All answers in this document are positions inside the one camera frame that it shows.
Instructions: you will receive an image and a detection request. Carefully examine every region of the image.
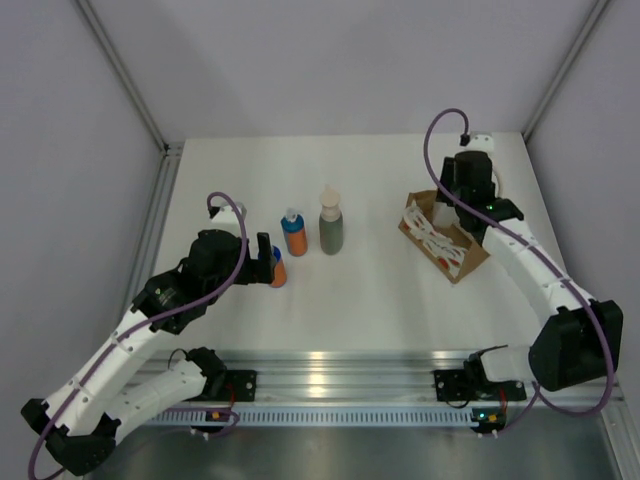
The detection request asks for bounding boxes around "blue orange spray bottle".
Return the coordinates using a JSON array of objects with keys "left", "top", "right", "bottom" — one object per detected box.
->
[{"left": 280, "top": 208, "right": 308, "bottom": 257}]

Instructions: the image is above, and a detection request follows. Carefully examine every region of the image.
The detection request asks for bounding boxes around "watermelon print canvas bag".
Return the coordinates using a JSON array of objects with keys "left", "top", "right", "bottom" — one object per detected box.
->
[{"left": 398, "top": 190, "right": 490, "bottom": 285}]

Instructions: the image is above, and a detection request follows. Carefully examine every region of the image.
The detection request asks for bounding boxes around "green bottle beige cap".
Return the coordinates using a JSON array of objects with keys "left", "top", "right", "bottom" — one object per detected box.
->
[{"left": 319, "top": 185, "right": 344, "bottom": 255}]

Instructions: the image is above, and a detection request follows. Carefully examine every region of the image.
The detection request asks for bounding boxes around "white bottle dark cap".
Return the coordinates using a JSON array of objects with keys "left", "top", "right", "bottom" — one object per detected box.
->
[{"left": 432, "top": 201, "right": 458, "bottom": 229}]

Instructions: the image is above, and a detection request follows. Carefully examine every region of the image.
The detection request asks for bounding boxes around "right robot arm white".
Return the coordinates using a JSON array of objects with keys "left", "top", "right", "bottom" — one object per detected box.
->
[{"left": 438, "top": 151, "right": 623, "bottom": 397}]

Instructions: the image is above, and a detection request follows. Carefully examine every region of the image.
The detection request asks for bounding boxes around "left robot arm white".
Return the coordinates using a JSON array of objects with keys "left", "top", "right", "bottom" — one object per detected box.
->
[{"left": 21, "top": 229, "right": 276, "bottom": 476}]

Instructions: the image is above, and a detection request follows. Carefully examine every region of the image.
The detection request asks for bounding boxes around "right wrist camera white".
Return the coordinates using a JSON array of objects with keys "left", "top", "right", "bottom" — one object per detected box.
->
[{"left": 459, "top": 132, "right": 495, "bottom": 154}]

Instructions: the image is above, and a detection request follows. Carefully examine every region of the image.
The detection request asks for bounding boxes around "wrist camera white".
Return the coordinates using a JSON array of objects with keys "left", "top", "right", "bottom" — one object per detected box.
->
[
  {"left": 459, "top": 132, "right": 495, "bottom": 154},
  {"left": 208, "top": 202, "right": 241, "bottom": 236}
]

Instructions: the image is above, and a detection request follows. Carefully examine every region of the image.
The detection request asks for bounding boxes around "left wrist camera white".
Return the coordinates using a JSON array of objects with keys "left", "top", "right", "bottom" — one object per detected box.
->
[{"left": 208, "top": 202, "right": 241, "bottom": 236}]

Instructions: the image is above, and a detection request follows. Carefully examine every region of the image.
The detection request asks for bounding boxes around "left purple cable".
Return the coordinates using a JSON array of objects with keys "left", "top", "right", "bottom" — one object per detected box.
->
[{"left": 27, "top": 191, "right": 250, "bottom": 479}]

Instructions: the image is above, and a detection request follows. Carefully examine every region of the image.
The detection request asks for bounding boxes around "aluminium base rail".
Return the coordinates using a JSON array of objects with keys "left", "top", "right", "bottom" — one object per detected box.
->
[{"left": 114, "top": 349, "right": 624, "bottom": 404}]

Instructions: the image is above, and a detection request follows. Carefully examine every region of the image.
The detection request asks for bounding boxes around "left aluminium frame post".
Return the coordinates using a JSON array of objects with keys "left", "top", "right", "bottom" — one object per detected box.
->
[{"left": 72, "top": 0, "right": 168, "bottom": 153}]

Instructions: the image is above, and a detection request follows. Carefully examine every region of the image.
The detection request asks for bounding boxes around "aluminium frame post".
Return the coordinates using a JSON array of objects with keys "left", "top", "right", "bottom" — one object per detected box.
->
[
  {"left": 521, "top": 0, "right": 615, "bottom": 144},
  {"left": 72, "top": 0, "right": 168, "bottom": 153}
]

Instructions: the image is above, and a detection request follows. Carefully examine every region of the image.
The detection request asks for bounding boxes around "slotted grey cable duct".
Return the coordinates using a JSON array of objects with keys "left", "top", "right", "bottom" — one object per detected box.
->
[{"left": 147, "top": 406, "right": 502, "bottom": 427}]

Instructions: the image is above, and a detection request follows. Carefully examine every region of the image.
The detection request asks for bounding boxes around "right aluminium frame post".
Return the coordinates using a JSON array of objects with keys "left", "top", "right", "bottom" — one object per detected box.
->
[{"left": 521, "top": 0, "right": 615, "bottom": 144}]

